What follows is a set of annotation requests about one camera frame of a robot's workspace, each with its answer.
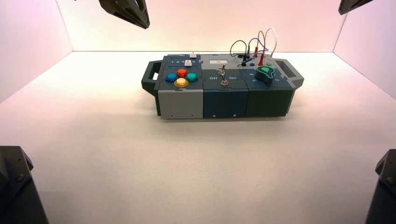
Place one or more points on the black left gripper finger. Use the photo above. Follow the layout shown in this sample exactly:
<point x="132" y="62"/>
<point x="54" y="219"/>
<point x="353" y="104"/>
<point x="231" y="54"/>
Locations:
<point x="127" y="10"/>

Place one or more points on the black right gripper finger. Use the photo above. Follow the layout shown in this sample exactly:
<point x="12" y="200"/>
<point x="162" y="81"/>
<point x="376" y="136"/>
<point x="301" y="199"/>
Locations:
<point x="351" y="4"/>

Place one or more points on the metal toggle switch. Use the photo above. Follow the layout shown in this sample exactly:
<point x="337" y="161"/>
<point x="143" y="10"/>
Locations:
<point x="224" y="82"/>
<point x="222" y="71"/>

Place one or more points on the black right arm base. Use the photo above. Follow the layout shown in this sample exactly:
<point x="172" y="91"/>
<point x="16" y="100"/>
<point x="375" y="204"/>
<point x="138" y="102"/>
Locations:
<point x="383" y="191"/>

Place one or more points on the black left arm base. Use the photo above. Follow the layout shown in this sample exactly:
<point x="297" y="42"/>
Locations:
<point x="17" y="188"/>

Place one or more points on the blue round push button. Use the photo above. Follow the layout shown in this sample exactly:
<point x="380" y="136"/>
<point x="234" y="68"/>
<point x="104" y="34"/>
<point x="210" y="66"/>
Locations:
<point x="170" y="77"/>

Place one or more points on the orange round push button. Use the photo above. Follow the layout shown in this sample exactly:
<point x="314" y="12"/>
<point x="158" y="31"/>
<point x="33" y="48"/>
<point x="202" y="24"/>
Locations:
<point x="182" y="73"/>

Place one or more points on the yellow round push button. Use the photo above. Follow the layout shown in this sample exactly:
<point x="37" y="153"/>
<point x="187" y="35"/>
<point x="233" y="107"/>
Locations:
<point x="181" y="83"/>

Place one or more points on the green round push button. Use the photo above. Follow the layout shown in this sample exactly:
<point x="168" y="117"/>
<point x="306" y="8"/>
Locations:
<point x="191" y="77"/>

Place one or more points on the green rotary knob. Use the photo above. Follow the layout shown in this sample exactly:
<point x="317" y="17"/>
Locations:
<point x="264" y="75"/>

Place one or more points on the grey and teal task box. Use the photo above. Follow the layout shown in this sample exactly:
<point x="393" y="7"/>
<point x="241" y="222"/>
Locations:
<point x="224" y="99"/>

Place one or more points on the small white rocker switch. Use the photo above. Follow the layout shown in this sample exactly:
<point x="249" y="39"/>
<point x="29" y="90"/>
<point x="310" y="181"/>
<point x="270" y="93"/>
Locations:
<point x="193" y="55"/>

